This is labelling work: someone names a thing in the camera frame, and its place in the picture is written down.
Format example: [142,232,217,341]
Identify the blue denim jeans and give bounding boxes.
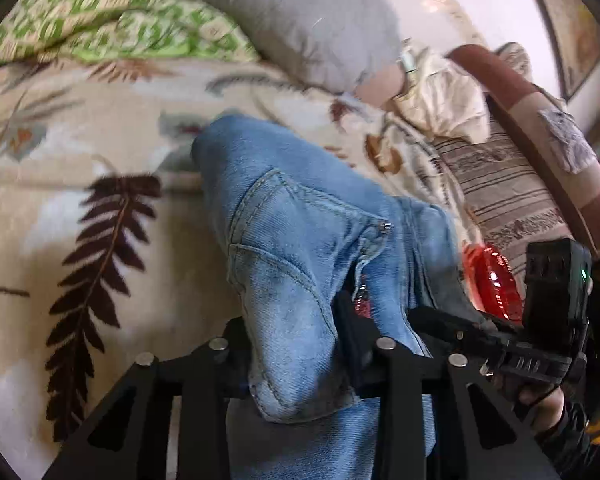
[192,115,482,479]

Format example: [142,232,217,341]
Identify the person's right hand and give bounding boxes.
[518,386,565,434]

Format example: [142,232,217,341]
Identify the red shiny balloon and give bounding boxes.
[463,244,524,324]

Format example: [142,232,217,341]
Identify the brown striped mattress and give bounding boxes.
[434,120,571,294]

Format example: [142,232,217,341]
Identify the leaf-patterned beige blanket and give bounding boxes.
[0,60,482,479]

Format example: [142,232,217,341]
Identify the grey cloth on headboard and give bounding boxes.
[538,108,597,174]

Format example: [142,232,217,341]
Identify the cream satin pillow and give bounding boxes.
[393,39,490,144]

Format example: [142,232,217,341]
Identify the pink pillow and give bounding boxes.
[353,63,405,110]

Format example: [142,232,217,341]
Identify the grey quilted pillow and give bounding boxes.
[201,0,401,93]

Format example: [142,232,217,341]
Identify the green patterned pillow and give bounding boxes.
[0,0,259,66]

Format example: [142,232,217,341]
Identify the framed wall picture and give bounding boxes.
[536,0,600,101]

